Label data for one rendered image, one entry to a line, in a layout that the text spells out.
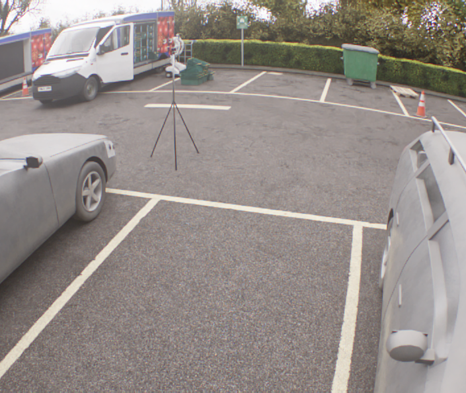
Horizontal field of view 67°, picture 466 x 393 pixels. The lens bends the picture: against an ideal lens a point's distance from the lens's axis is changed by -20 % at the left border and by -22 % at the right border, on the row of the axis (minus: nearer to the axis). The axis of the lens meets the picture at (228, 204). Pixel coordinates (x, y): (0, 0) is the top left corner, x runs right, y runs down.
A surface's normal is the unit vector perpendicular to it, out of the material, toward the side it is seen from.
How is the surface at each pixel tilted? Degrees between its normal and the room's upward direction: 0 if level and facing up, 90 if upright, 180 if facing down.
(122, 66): 91
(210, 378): 0
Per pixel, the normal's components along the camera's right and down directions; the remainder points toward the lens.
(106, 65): 0.08, 0.52
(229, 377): 0.00, -0.90
